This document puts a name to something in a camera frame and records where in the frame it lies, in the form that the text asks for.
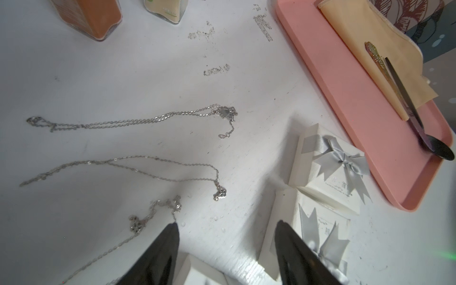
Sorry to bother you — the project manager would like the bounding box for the silver chain necklace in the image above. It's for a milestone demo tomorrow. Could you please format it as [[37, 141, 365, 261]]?
[[60, 195, 182, 285], [19, 155, 228, 202]]

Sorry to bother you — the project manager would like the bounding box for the orange spice jar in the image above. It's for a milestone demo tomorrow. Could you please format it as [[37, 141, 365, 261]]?
[[50, 0, 123, 42]]

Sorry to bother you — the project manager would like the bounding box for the white gift box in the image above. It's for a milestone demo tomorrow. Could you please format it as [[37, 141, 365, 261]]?
[[258, 188, 350, 285], [173, 254, 229, 285]]

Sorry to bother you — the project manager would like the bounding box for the beige spice jar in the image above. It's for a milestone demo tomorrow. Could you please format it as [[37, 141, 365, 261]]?
[[144, 0, 188, 24]]

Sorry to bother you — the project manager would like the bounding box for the wooden cutting board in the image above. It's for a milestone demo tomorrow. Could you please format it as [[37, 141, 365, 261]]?
[[318, 0, 438, 121]]

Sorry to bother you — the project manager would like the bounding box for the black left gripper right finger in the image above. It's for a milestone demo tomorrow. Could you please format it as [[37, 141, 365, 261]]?
[[275, 220, 341, 285]]

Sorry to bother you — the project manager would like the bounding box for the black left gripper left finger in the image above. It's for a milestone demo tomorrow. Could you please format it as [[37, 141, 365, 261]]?
[[118, 223, 180, 285]]

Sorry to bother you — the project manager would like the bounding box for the silver pearl necklace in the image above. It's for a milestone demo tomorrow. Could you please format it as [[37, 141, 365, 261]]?
[[26, 104, 238, 140]]

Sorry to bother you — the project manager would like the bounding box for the black purple spoon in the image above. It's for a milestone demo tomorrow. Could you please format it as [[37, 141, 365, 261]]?
[[385, 58, 455, 161]]

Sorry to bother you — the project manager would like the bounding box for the white lift-off lid jewelry box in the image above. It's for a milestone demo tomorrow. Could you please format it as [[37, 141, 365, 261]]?
[[288, 123, 371, 215]]

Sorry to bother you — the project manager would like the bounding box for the pink plastic tray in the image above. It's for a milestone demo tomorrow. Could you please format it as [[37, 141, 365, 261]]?
[[275, 1, 442, 212]]

